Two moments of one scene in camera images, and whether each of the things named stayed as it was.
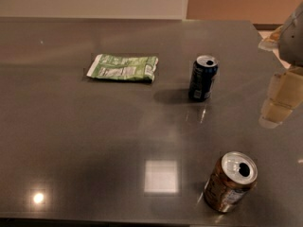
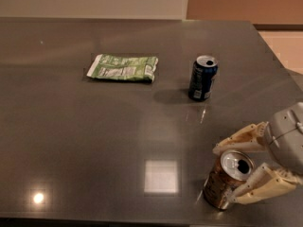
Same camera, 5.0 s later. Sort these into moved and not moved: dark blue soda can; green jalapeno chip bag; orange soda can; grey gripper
Moved: grey gripper
Not moved: orange soda can; green jalapeno chip bag; dark blue soda can
